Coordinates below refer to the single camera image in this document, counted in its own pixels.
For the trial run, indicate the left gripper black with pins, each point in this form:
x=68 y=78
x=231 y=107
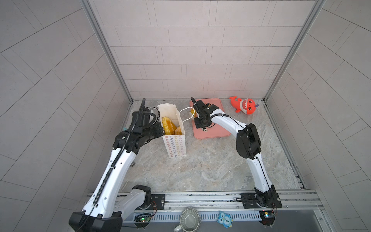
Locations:
x=159 y=131

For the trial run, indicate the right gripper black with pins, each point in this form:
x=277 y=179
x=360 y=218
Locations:
x=196 y=123

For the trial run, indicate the spiral twisted bread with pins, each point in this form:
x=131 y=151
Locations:
x=168 y=126

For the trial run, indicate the small bread roll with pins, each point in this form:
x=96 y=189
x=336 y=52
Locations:
x=178 y=131

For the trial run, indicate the white printed paper bag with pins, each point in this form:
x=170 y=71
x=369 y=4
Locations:
x=175 y=144

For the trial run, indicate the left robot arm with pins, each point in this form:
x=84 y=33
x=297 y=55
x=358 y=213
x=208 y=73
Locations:
x=125 y=149

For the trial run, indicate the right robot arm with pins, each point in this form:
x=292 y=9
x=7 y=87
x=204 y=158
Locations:
x=248 y=147

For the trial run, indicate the pink plastic tray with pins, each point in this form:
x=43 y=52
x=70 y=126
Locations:
x=216 y=131

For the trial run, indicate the red shark plush toy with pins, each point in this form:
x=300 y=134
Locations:
x=247 y=106

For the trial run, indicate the left circuit board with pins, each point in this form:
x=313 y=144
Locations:
x=143 y=218

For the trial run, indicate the circuit board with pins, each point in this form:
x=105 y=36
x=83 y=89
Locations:
x=267 y=218
x=143 y=218

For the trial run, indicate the metal fluted tart mould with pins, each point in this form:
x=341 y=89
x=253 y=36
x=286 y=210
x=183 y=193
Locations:
x=190 y=221

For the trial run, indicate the blue owl figure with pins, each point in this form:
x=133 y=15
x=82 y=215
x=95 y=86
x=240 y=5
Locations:
x=225 y=219

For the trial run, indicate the right circuit board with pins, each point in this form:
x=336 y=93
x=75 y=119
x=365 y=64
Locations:
x=267 y=218

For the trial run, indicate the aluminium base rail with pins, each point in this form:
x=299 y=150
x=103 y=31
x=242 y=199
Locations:
x=214 y=200

